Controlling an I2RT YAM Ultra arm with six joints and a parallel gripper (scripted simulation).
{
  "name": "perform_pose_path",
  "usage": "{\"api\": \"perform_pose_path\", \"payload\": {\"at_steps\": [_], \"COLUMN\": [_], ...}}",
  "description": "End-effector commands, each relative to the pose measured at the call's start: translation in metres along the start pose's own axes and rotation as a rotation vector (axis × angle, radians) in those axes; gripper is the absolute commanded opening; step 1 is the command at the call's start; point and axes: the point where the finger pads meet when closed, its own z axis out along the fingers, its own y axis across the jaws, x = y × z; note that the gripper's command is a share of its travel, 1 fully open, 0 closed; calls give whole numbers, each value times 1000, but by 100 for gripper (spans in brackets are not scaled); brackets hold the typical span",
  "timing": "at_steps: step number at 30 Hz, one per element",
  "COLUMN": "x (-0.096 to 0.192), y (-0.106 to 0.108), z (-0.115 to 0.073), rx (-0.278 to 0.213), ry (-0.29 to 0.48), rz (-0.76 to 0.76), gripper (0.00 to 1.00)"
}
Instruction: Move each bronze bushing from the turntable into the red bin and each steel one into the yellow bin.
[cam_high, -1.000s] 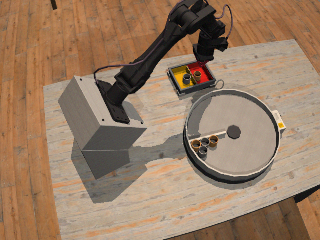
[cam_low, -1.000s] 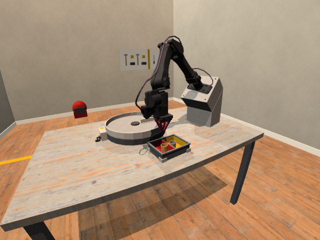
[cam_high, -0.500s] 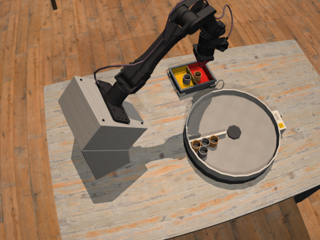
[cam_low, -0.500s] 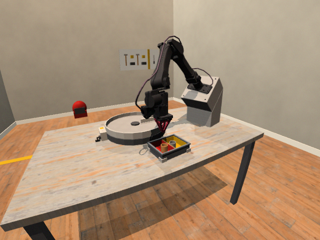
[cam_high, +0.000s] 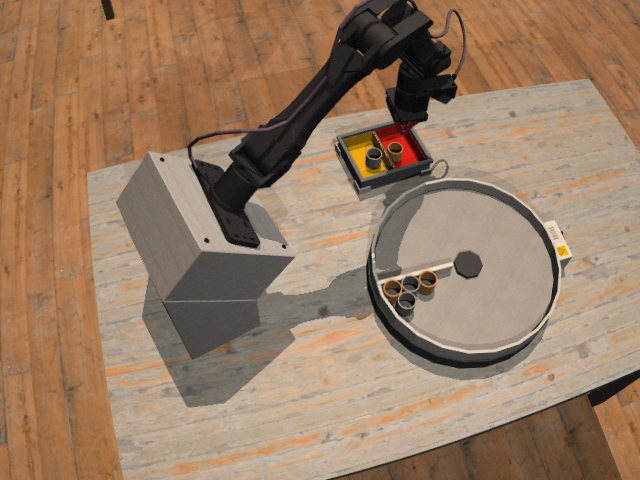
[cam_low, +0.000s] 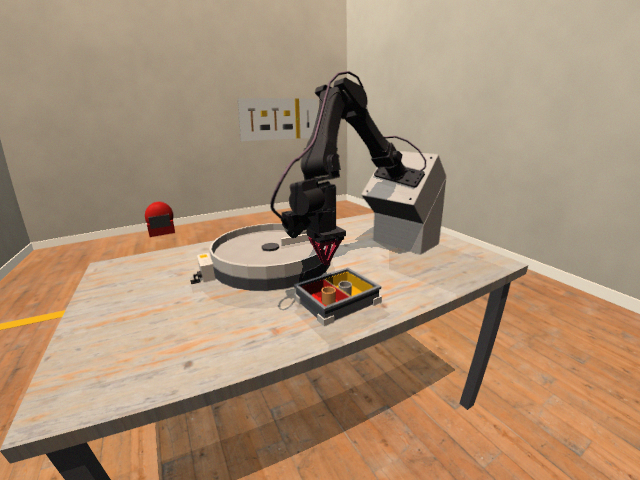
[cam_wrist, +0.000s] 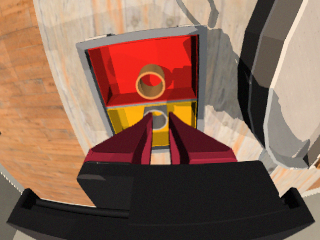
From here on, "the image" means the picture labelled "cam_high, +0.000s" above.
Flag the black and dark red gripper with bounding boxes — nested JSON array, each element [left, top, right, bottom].
[[385, 85, 428, 135]]

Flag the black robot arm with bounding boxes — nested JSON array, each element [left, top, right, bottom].
[[191, 0, 457, 248]]

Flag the yellow bin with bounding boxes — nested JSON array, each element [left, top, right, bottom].
[[344, 131, 394, 178]]

